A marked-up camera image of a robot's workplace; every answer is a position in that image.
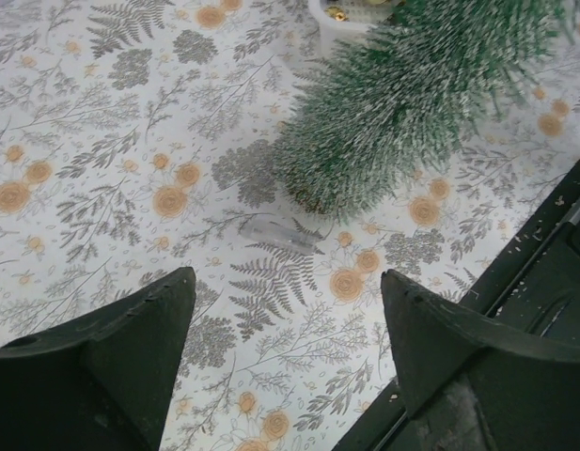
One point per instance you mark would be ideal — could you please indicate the floral patterned mat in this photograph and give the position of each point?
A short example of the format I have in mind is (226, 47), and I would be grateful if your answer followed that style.
(135, 138)

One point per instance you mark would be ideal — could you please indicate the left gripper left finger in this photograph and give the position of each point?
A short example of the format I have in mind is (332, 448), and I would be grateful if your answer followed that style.
(103, 381)

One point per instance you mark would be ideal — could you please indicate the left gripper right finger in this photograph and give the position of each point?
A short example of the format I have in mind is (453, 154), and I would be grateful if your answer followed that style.
(468, 382)

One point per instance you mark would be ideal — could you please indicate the clear plastic tube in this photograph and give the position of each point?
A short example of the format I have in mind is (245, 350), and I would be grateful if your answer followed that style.
(258, 230)

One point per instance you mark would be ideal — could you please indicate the small frosted christmas tree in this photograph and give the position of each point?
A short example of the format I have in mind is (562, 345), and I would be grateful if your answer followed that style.
(371, 113)

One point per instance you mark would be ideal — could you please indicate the white plastic basket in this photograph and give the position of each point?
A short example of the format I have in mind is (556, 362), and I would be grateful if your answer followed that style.
(347, 20)

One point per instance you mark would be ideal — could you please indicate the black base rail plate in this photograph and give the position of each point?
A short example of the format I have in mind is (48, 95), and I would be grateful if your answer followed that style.
(533, 285)

